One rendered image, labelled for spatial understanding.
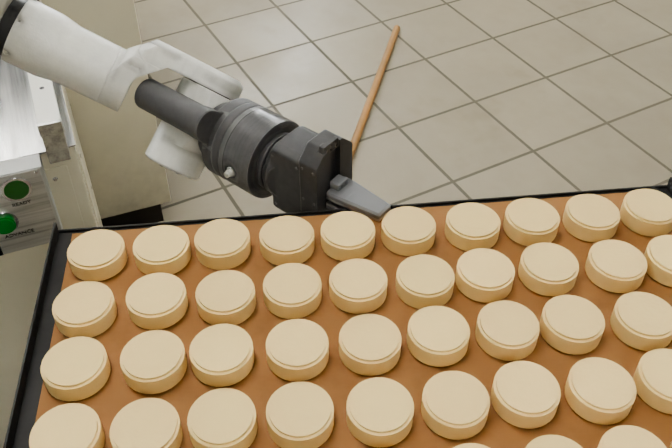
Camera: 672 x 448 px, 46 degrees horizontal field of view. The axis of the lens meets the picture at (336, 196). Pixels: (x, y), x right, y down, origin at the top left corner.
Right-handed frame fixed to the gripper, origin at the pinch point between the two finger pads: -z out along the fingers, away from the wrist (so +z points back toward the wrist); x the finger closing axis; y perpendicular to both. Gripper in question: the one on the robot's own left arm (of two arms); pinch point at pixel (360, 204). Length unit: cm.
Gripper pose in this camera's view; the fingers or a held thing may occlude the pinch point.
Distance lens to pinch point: 77.4
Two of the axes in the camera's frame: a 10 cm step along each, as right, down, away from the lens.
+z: -7.8, -4.2, 4.7
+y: 6.3, -5.2, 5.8
